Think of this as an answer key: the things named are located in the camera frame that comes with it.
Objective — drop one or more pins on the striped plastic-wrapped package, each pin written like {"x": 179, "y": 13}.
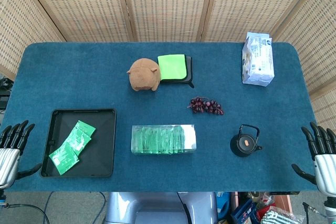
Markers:
{"x": 281, "y": 217}

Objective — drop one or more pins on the blue felt table cover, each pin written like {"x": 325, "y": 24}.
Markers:
{"x": 78, "y": 77}

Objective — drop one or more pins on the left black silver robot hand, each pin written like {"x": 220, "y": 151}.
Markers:
{"x": 10, "y": 166}

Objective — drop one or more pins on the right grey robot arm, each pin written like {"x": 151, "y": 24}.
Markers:
{"x": 330, "y": 207}

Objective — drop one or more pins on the dark grey folded cloth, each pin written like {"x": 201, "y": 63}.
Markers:
{"x": 189, "y": 72}

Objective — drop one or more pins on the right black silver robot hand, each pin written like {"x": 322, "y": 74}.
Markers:
{"x": 325, "y": 171}

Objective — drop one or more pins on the black plastic tray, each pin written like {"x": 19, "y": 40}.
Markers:
{"x": 102, "y": 142}

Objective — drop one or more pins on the dark blue box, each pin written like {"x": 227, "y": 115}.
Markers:
{"x": 244, "y": 212}

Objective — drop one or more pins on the clear box of green sachets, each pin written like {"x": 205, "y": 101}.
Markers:
{"x": 162, "y": 140}

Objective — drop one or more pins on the bright green folded cloth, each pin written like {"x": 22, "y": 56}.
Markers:
{"x": 172, "y": 66}

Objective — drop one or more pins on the grey robot torso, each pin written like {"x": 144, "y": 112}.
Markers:
{"x": 157, "y": 208}

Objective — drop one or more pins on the woven bamboo folding screen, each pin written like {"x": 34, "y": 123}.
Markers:
{"x": 168, "y": 6}

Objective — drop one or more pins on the black equipment beside table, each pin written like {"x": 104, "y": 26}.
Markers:
{"x": 4, "y": 95}

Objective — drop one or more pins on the brown plush capybara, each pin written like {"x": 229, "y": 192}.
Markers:
{"x": 143, "y": 74}

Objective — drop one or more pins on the white blue paper package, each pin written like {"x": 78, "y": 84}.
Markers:
{"x": 258, "y": 61}

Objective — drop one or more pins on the dark red grape bunch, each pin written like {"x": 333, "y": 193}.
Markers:
{"x": 207, "y": 106}

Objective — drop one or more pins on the black cast iron teapot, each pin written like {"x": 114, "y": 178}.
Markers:
{"x": 245, "y": 144}

